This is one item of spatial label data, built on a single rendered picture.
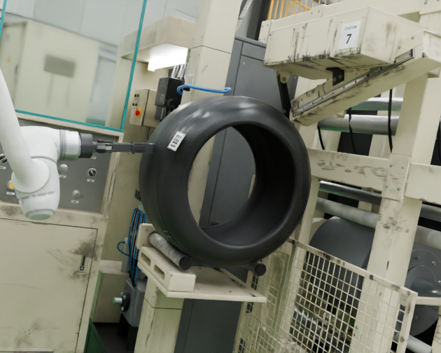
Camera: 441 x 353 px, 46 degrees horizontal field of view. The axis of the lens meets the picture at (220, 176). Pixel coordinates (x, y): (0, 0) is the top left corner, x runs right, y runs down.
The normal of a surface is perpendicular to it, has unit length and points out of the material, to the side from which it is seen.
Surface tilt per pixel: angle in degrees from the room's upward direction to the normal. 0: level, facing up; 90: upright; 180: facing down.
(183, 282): 90
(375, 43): 90
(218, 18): 90
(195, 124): 62
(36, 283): 90
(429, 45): 72
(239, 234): 48
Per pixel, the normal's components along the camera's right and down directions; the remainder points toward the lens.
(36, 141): 0.36, -0.43
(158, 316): 0.41, 0.13
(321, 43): -0.89, -0.15
